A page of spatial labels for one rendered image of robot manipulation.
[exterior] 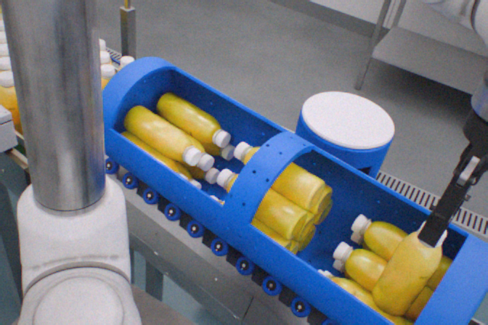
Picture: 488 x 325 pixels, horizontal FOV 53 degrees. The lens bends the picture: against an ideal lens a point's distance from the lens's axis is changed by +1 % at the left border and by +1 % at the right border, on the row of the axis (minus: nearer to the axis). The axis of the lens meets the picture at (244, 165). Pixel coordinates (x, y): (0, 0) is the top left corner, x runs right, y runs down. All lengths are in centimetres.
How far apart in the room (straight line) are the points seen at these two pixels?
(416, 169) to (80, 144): 269
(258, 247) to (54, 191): 43
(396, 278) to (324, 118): 68
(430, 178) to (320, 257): 206
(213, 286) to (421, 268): 52
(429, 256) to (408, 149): 249
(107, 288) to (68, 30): 31
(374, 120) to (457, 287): 74
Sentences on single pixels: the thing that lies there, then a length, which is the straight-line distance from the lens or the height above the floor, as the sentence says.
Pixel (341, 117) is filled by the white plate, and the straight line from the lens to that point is 147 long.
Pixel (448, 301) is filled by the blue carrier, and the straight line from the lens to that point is 88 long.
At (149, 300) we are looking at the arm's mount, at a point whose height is 101.
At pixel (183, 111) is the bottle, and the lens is 120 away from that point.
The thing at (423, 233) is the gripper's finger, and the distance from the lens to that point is 82.
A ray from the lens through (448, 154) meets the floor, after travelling 342.
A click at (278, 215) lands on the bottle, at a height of 114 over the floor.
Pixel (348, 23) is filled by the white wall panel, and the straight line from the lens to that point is 455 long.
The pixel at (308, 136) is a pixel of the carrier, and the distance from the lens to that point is 141.
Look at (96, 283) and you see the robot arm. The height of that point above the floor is 130.
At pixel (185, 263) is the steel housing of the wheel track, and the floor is 86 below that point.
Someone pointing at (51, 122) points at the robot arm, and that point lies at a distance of 62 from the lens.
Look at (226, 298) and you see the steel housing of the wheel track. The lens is 118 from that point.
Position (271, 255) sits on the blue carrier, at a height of 110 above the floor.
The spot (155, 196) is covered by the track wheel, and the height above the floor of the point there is 97.
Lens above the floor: 184
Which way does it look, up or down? 41 degrees down
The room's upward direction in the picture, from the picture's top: 10 degrees clockwise
